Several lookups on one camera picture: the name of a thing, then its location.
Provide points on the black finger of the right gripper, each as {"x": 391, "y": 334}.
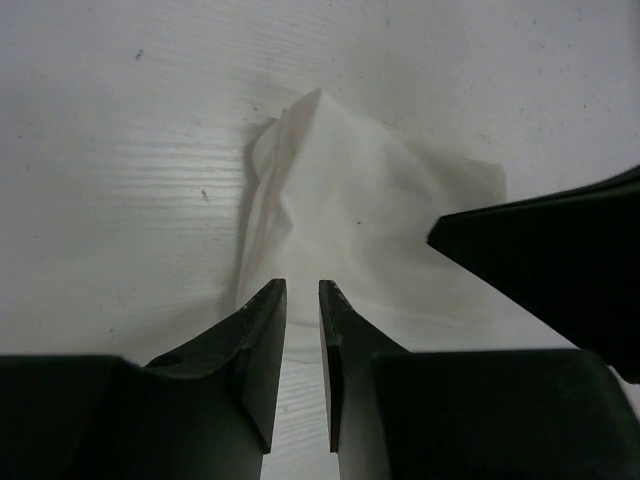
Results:
{"x": 571, "y": 259}

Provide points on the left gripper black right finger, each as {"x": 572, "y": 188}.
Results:
{"x": 508, "y": 414}

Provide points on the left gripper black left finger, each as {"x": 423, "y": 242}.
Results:
{"x": 204, "y": 410}

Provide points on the white tank top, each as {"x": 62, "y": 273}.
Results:
{"x": 342, "y": 198}

